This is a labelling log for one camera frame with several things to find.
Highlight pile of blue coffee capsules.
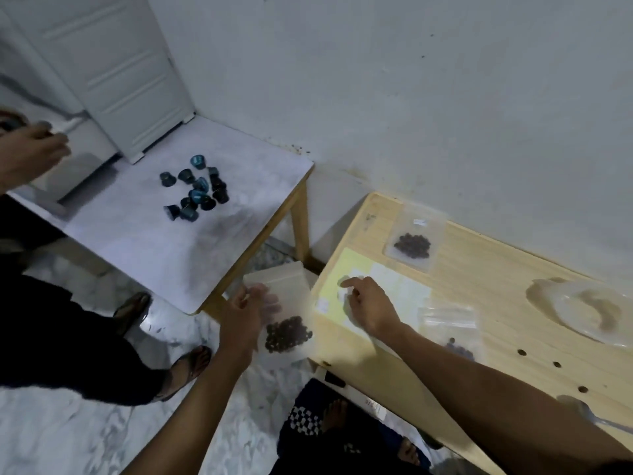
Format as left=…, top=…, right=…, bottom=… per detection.
left=159, top=154, right=230, bottom=223

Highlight clear zip bag of coffee beans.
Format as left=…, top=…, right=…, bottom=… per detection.
left=242, top=261, right=318, bottom=370
left=383, top=203, right=447, bottom=273
left=418, top=301, right=484, bottom=364

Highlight white paper sheet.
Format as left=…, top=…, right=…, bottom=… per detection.
left=367, top=263, right=432, bottom=337

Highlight clear plastic plate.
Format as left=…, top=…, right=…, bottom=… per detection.
left=526, top=277, right=633, bottom=350

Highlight light wooden table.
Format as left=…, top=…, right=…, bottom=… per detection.
left=309, top=193, right=633, bottom=475

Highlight person's checkered dark shorts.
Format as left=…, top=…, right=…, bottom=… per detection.
left=269, top=378, right=433, bottom=475

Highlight person's right forearm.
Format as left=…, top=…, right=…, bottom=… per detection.
left=381, top=321, right=633, bottom=475

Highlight small white table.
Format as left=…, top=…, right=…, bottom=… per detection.
left=7, top=115, right=316, bottom=322

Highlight white panelled door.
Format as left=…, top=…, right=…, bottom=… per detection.
left=0, top=0, right=196, bottom=165

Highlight clear plastic spoon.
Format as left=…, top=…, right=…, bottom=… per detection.
left=558, top=395, right=633, bottom=436

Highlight person's left forearm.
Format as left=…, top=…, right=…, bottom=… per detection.
left=121, top=341, right=254, bottom=475

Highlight person's left hand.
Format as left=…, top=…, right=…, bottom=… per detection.
left=218, top=284, right=283, bottom=363

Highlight person's foot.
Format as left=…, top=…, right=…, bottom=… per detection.
left=322, top=398, right=349, bottom=433
left=397, top=437, right=422, bottom=466

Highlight person's right hand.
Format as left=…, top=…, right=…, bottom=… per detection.
left=340, top=276, right=404, bottom=342

